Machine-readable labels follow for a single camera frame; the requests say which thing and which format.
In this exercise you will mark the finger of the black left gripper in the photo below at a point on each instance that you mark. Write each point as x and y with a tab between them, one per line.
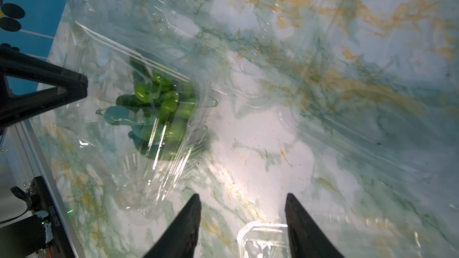
66	86

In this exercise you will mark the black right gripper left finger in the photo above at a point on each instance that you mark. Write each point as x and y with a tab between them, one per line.
181	237

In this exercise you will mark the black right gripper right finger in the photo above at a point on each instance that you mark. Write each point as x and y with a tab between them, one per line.
306	239

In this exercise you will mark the green peppers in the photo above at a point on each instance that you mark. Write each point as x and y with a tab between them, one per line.
158	112

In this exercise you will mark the clear clamshell container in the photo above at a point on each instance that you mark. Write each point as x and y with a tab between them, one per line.
264	240
154	68

